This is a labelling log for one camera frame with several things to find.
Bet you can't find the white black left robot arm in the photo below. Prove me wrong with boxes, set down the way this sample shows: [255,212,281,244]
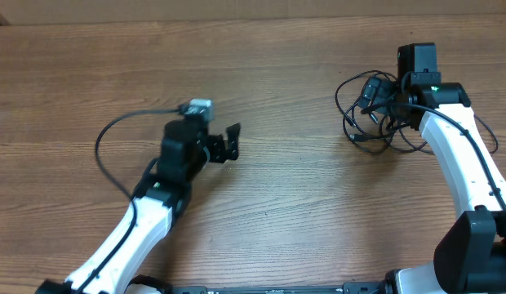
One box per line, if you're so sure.
[36,118,241,294]

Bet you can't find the thin black separated cable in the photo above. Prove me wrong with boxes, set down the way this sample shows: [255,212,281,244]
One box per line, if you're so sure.
[377,114,499,155]

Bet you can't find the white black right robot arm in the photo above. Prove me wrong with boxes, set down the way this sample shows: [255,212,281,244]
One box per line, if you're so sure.
[362,43,506,293]

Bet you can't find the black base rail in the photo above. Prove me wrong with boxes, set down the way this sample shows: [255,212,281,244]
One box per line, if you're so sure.
[171,281,394,294]

